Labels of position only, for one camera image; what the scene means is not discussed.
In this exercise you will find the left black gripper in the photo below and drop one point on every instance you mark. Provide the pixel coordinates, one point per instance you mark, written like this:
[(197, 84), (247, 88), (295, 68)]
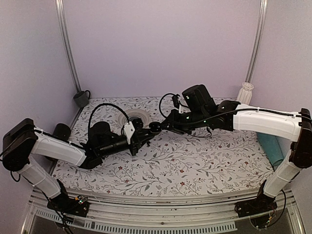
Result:
[(138, 141)]

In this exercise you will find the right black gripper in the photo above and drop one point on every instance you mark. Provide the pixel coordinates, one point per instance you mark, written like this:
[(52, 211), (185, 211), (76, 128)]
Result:
[(174, 126)]

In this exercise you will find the black earbud charging case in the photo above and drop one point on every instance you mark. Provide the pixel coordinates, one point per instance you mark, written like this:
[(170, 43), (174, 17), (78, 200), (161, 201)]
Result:
[(155, 127)]

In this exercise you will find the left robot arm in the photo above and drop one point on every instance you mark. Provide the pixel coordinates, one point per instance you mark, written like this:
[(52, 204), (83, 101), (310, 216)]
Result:
[(26, 139)]

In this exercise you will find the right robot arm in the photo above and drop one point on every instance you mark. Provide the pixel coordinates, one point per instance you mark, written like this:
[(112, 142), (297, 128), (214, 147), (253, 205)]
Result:
[(202, 111)]

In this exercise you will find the swirl patterned bowl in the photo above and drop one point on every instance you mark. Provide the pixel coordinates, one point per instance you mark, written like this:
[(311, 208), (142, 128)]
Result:
[(135, 113)]

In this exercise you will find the floral tablecloth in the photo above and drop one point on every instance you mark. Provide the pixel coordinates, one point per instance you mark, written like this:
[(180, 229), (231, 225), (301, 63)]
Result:
[(173, 165)]

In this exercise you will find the grey mug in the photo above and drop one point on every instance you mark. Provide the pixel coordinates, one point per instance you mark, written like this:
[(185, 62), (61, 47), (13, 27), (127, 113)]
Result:
[(81, 98)]

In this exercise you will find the white ribbed vase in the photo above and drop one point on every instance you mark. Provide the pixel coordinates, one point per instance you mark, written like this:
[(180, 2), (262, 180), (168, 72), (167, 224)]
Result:
[(245, 93)]

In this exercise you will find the black cylinder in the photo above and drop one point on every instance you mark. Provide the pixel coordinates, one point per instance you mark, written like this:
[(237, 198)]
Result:
[(62, 131)]

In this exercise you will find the teal cup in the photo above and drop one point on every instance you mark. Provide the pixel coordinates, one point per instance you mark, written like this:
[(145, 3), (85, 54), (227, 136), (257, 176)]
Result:
[(271, 147)]

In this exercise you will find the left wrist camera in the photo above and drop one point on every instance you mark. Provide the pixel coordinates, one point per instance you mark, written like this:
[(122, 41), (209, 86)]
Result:
[(130, 127)]

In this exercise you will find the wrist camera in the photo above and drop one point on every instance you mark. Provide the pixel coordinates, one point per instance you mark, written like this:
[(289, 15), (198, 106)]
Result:
[(130, 127), (177, 104)]

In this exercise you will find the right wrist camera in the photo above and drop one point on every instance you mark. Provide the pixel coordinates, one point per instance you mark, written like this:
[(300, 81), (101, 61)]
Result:
[(177, 104)]

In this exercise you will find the front aluminium rail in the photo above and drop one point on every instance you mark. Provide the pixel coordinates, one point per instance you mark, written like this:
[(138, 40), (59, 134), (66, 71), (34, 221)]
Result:
[(196, 214)]

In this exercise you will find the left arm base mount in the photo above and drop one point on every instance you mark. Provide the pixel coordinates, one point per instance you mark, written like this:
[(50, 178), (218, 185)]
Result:
[(67, 205)]

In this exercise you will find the right aluminium post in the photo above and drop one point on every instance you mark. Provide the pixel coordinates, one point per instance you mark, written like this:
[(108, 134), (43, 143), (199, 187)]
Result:
[(257, 39)]

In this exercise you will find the aluminium post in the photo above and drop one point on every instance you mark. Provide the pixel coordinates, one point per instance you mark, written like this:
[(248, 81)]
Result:
[(257, 39), (66, 43)]

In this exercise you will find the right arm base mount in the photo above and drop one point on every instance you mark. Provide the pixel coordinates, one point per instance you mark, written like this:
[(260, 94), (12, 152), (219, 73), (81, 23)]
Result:
[(260, 211)]

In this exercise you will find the left aluminium post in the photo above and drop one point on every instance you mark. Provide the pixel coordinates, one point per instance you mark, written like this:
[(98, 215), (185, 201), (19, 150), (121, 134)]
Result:
[(66, 43)]

